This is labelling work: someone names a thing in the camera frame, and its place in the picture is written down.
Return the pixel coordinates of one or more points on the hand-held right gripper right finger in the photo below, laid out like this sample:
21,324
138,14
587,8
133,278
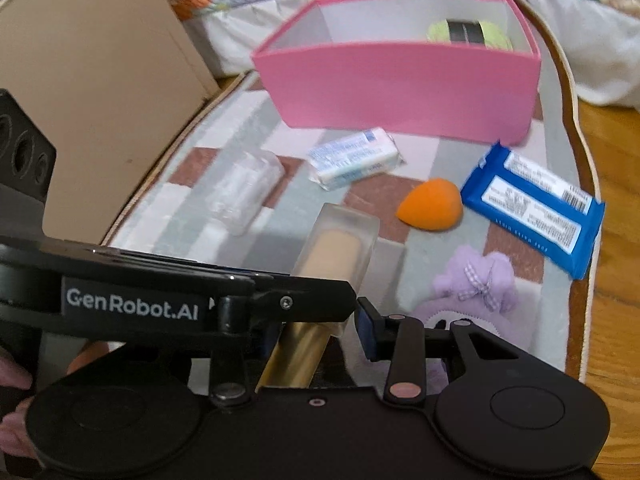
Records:
369,330

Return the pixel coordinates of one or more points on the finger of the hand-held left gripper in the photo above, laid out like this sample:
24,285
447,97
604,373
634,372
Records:
305,300

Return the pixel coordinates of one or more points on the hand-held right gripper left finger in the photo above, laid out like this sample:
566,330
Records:
229,365

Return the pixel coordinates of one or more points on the foundation bottle with gold cap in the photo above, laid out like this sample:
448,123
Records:
334,255

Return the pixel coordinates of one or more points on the purple plush toy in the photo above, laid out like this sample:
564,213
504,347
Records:
462,270

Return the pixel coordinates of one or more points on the clear pack of floss picks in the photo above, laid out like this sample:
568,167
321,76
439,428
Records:
245,190

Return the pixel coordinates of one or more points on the blue snack packet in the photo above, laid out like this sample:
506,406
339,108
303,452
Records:
481,201

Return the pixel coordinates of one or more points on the pink cardboard box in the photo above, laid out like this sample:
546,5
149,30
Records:
400,95

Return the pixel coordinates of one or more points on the person's left hand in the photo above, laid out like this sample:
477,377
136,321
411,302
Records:
10,375

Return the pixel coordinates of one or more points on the checked rug with brown edge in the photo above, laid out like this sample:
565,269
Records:
296,196

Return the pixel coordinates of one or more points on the orange makeup sponge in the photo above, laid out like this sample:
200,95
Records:
430,205

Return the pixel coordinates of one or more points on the white tissue packet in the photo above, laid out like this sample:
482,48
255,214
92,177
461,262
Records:
350,160

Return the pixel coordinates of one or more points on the beige cardboard panel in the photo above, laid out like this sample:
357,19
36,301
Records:
100,85

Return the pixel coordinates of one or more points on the green yarn ball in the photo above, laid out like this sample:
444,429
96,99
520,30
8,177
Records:
441,33

